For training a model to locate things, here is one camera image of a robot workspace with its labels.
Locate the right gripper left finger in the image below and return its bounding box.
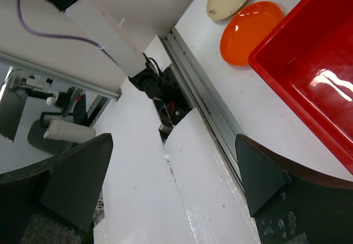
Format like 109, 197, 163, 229
1, 133, 113, 243

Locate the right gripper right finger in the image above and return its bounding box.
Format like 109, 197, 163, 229
235, 134, 352, 243

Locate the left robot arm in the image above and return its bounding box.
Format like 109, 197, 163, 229
47, 0, 179, 102

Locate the red plastic bin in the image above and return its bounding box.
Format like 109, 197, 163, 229
249, 0, 352, 171

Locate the rolled white cloth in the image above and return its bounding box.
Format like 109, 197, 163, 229
43, 117, 96, 144

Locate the orange plate left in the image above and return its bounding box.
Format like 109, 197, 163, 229
220, 1, 284, 66

